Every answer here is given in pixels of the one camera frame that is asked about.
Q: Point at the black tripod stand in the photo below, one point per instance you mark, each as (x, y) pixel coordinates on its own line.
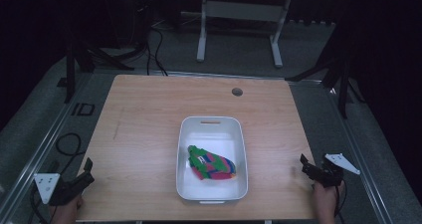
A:
(335, 71)
(83, 54)

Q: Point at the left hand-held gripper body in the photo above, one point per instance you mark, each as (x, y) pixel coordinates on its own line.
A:
(63, 188)

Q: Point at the white metal desk frame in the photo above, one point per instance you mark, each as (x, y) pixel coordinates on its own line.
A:
(242, 15)

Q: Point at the multicoloured striped cloth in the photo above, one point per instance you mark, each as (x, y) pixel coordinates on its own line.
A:
(212, 166)

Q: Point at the person's left hand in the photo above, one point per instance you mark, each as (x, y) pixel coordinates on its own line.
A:
(68, 212)

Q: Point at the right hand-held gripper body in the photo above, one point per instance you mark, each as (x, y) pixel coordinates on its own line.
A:
(330, 171)

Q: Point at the white plastic bin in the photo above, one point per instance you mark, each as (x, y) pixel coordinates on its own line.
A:
(212, 159)

